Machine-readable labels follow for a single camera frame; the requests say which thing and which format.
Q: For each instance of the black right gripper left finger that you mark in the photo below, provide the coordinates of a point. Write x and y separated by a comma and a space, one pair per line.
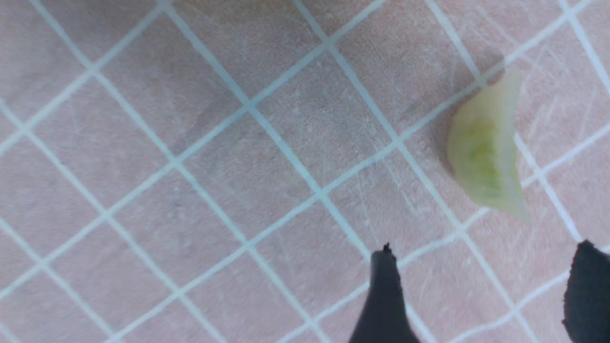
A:
383, 318

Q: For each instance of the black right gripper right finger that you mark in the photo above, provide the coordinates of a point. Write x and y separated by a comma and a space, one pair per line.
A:
587, 296

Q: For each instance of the pale green dumpling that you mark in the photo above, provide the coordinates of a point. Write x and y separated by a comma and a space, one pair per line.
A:
481, 147

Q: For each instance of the pink grid tablecloth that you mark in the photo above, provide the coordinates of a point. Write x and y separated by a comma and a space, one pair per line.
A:
219, 171

